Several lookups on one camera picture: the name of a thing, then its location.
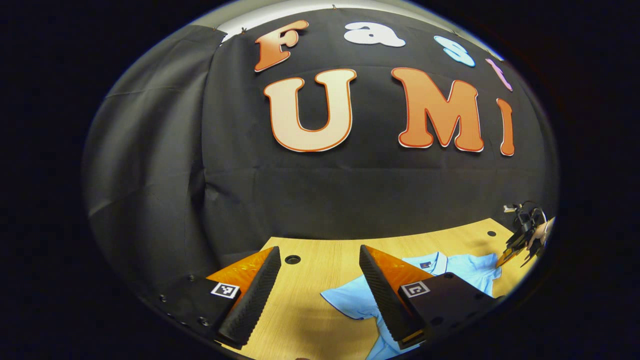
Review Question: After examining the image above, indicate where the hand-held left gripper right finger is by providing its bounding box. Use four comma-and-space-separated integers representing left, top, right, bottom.
359, 244, 506, 351

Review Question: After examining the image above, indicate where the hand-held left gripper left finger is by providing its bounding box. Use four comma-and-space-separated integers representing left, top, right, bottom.
160, 246, 282, 351

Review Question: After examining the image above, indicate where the light blue T-shirt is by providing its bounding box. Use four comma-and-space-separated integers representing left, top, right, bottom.
320, 251, 502, 360

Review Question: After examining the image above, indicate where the black backdrop cloth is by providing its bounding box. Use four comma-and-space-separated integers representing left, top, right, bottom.
82, 7, 558, 301

